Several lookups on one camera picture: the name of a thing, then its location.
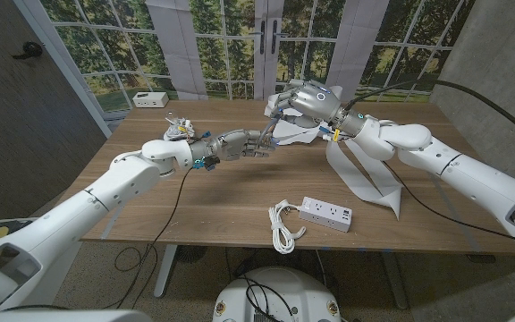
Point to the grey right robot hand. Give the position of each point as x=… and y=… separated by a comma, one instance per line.
x=318, y=105

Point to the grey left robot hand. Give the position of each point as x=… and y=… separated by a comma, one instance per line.
x=235, y=144

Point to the white receipt paper strip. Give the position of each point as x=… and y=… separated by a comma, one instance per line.
x=360, y=179

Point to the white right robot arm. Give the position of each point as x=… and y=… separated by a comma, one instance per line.
x=454, y=170

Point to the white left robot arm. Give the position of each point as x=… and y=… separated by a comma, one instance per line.
x=105, y=192

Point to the white power strip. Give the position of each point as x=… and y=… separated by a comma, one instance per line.
x=324, y=214

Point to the white outlet box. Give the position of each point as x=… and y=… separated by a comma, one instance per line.
x=150, y=99

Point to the black round ribbed object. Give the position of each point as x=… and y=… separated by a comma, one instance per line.
x=190, y=253

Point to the white table leg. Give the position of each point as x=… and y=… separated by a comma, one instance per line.
x=166, y=270

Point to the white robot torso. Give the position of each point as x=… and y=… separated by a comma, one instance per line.
x=280, y=290

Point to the printed window backdrop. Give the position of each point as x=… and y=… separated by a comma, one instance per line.
x=105, y=44

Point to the grey table leg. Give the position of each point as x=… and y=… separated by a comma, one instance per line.
x=394, y=279

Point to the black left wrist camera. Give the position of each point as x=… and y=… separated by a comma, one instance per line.
x=210, y=162

